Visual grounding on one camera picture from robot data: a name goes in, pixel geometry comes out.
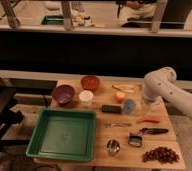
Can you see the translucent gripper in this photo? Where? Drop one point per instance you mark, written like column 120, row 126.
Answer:
column 147, row 105

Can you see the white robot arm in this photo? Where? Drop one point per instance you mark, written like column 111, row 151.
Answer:
column 159, row 83

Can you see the orange bowl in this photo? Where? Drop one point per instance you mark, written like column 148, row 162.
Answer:
column 90, row 82

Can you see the purple bowl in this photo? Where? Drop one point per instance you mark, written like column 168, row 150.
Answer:
column 63, row 94

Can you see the red chili pepper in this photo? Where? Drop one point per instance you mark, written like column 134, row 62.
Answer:
column 149, row 119

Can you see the cream banana peel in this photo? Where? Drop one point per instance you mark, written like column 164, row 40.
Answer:
column 124, row 88

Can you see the orange fruit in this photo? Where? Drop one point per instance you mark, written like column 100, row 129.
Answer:
column 119, row 96

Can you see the silver fork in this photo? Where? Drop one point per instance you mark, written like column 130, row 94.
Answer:
column 117, row 124

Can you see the black rectangular block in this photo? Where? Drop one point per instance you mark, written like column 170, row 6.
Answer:
column 111, row 109

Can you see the small metal cup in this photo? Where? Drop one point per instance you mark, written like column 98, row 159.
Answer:
column 113, row 147

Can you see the white plastic cup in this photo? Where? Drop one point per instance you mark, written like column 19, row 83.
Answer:
column 86, row 98

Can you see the green plastic tray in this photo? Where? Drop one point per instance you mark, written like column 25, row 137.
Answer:
column 63, row 135

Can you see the green background tray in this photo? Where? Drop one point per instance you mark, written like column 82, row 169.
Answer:
column 52, row 20

